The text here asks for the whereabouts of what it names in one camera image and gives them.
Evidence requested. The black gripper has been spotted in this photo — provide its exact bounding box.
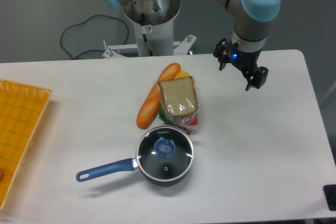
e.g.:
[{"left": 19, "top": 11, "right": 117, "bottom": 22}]
[{"left": 213, "top": 38, "right": 269, "bottom": 91}]

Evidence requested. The orange baguette bread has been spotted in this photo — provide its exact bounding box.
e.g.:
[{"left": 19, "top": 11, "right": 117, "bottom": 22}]
[{"left": 136, "top": 62, "right": 182, "bottom": 130}]

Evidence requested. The wrapped bread slice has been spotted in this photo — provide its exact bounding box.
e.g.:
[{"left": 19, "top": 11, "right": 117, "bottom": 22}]
[{"left": 157, "top": 76, "right": 198, "bottom": 135}]

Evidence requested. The green toy vegetable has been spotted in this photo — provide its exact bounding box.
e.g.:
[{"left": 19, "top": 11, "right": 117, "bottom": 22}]
[{"left": 158, "top": 105, "right": 171, "bottom": 125}]

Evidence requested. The blue saucepan with handle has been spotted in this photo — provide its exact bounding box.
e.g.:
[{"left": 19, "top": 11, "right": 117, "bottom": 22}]
[{"left": 76, "top": 126, "right": 195, "bottom": 187}]

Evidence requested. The black cable on floor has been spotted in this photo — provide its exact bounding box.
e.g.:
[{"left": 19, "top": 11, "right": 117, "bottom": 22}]
[{"left": 60, "top": 14, "right": 130, "bottom": 60}]

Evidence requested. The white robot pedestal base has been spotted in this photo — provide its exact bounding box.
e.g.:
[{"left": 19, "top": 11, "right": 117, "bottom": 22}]
[{"left": 102, "top": 0, "right": 197, "bottom": 59}]

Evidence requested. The glass pot lid blue knob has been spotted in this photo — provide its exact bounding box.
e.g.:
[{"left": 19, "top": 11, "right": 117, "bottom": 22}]
[{"left": 135, "top": 126, "right": 195, "bottom": 182}]

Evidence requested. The red toy food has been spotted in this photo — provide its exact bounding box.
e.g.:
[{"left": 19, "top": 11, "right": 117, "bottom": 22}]
[{"left": 189, "top": 115, "right": 198, "bottom": 126}]

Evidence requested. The yellow plastic basket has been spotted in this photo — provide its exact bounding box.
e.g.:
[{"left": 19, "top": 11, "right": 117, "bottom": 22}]
[{"left": 1, "top": 79, "right": 53, "bottom": 209}]

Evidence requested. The black device table corner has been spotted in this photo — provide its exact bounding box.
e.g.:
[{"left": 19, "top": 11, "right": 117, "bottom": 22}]
[{"left": 323, "top": 184, "right": 336, "bottom": 211}]

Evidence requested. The yellow toy pepper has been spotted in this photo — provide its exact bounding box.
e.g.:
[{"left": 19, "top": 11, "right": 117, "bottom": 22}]
[{"left": 174, "top": 71, "right": 190, "bottom": 79}]

